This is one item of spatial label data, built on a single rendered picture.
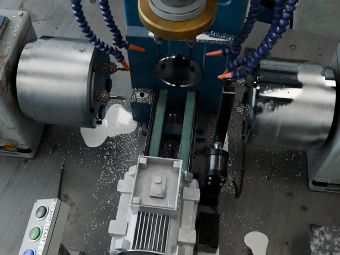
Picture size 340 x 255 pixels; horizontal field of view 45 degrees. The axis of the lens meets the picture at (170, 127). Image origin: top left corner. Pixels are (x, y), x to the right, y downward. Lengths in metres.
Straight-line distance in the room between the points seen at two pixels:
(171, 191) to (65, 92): 0.38
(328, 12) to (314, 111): 2.06
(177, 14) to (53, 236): 0.56
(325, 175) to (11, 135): 0.92
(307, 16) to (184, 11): 2.15
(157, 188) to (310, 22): 2.24
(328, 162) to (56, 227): 0.72
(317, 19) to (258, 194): 1.90
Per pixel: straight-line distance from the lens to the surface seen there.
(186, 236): 0.94
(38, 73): 1.11
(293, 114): 1.06
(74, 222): 1.27
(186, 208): 0.97
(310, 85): 1.08
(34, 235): 0.99
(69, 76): 1.09
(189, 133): 1.23
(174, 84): 1.28
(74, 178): 1.33
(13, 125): 1.24
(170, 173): 0.95
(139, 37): 1.16
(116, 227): 0.95
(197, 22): 0.92
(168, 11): 0.91
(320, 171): 1.25
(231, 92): 0.91
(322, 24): 2.99
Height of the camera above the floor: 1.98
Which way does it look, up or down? 59 degrees down
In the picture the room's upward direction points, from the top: straight up
